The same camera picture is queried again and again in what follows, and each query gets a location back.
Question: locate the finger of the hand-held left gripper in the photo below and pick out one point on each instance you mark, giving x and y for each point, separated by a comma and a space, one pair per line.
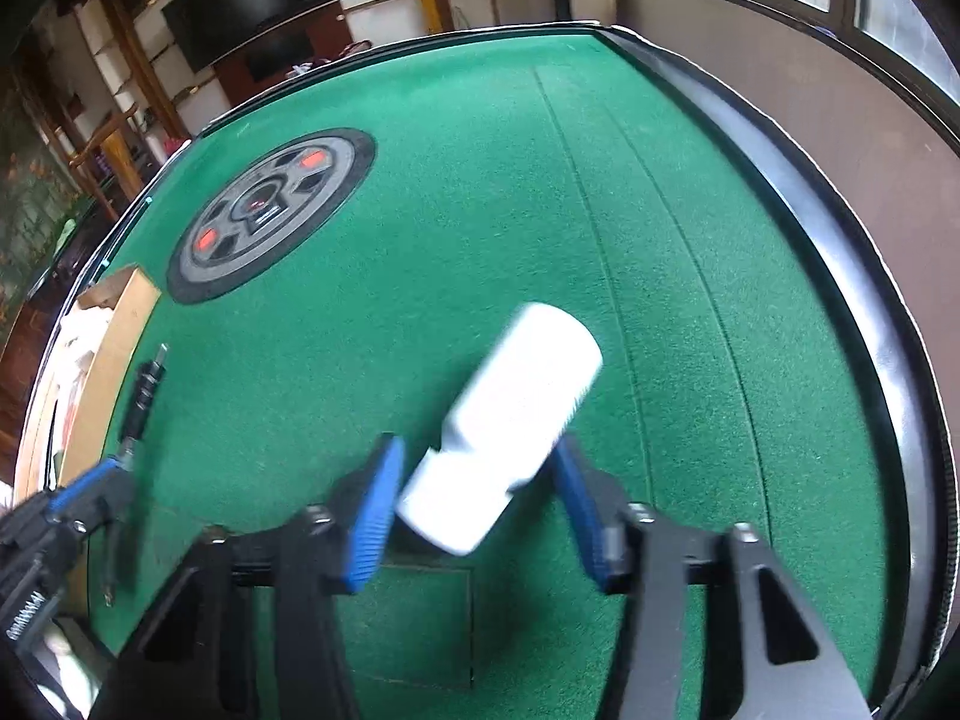
86, 484

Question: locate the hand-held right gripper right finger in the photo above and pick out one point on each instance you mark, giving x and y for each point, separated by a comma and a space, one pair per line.
579, 506

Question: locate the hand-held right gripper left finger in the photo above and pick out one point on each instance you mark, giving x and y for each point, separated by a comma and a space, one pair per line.
375, 514

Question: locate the black ridged pen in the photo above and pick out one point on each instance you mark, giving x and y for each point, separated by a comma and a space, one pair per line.
142, 394

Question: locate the large white plastic bottle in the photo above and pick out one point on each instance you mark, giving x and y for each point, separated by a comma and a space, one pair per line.
517, 405

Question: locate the cardboard box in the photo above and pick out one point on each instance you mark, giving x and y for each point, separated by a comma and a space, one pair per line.
129, 315

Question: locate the white cloth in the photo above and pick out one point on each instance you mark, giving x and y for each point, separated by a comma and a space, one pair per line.
66, 666

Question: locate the round grey table control panel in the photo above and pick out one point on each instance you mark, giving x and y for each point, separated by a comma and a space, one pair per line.
270, 214

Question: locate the wooden chair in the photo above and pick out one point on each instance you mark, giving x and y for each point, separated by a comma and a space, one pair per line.
112, 146

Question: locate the large black television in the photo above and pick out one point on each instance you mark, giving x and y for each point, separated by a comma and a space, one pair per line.
251, 0

